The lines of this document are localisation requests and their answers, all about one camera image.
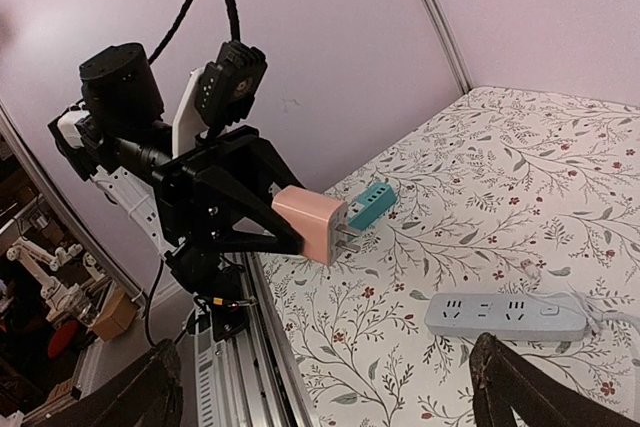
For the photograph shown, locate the floral patterned table mat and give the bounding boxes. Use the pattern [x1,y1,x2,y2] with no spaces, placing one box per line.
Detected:
[261,87,639,426]

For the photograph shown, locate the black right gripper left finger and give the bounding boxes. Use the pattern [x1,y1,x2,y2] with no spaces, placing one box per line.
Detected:
[25,339,183,427]

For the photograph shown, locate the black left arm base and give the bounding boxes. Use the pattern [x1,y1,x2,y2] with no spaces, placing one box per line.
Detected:
[165,244,256,343]

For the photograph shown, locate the pink cube plug adapter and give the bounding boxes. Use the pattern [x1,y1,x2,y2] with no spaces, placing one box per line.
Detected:
[272,186,361,266]

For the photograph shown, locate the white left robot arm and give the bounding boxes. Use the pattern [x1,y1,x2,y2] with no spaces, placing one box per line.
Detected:
[49,40,303,296]

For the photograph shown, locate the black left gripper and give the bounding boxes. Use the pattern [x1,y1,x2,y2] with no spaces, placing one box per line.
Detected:
[77,43,303,257]

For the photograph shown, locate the aluminium front rail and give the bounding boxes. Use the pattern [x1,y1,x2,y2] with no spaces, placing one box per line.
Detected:
[189,254,320,426]

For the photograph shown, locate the left aluminium frame post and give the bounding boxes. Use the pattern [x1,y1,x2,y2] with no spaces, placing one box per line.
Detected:
[420,0,473,94]

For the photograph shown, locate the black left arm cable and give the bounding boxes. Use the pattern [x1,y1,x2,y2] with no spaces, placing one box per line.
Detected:
[148,0,241,66]

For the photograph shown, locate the teal white power strip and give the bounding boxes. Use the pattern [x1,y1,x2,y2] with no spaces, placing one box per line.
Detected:
[348,182,397,231]

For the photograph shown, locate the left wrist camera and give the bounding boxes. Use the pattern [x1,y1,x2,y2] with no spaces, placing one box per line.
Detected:
[171,41,267,158]

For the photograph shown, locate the light blue power strip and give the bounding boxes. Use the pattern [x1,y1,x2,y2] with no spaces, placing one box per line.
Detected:
[424,293,588,342]

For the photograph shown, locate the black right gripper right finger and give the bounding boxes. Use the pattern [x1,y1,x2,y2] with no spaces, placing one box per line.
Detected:
[469,332,638,426]

